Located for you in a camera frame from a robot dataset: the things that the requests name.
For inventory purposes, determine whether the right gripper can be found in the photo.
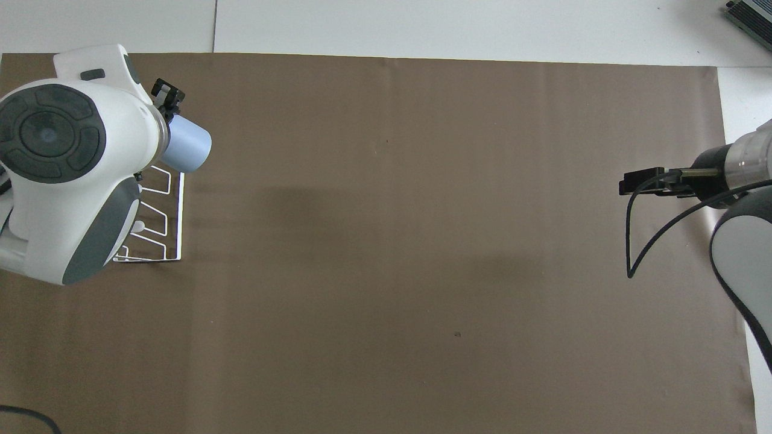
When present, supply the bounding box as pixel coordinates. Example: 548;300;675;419
674;146;736;202

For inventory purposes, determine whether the light blue cup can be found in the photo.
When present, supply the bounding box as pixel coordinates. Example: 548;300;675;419
161;114;213;173

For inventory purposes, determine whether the grey ribbed metal box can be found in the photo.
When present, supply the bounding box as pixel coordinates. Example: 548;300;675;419
723;0;772;43

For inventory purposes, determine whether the black cable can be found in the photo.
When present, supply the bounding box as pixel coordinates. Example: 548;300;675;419
0;404;62;434
625;168;772;280

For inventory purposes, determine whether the white wire cup holder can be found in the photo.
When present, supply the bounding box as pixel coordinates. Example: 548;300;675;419
113;165;186;263

